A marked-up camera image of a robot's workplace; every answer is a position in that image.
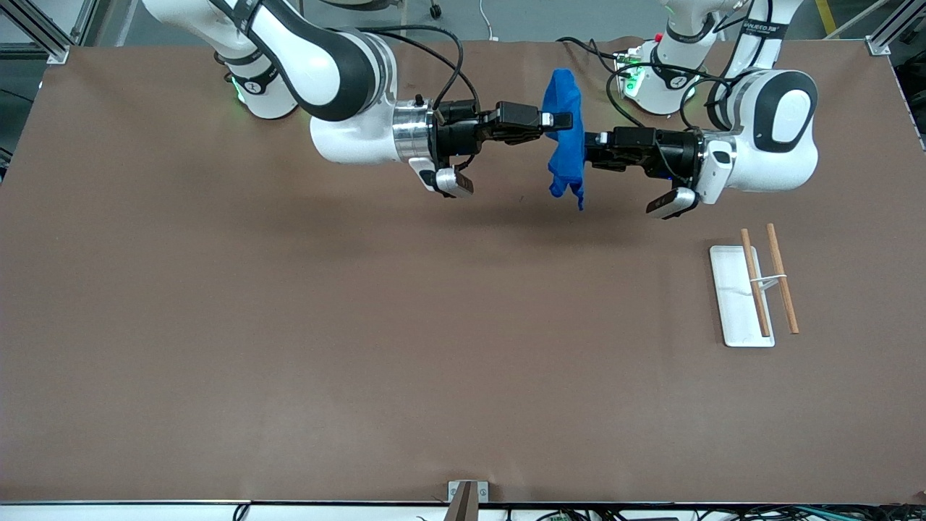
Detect black left base cable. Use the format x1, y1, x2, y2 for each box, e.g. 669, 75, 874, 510
556, 36, 624, 79

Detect silver metal table bracket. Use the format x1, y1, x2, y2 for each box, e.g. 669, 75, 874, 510
448, 480, 489, 504

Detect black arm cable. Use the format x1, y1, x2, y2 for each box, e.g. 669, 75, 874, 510
326, 25, 482, 109
606, 61, 733, 132

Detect blue microfibre towel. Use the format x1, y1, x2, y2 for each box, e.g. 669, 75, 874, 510
543, 69, 585, 211

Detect brown camera mount post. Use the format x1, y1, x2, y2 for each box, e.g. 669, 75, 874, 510
443, 481, 480, 521

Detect aluminium frame profile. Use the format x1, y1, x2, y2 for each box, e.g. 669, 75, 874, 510
866, 0, 926, 56
0, 0, 98, 64

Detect white towel rack wooden bars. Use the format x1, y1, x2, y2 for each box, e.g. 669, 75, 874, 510
709, 223, 800, 348

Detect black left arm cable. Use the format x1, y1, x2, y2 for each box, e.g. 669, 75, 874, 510
606, 61, 733, 132

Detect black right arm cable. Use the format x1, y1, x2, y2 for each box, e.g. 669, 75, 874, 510
326, 25, 482, 109

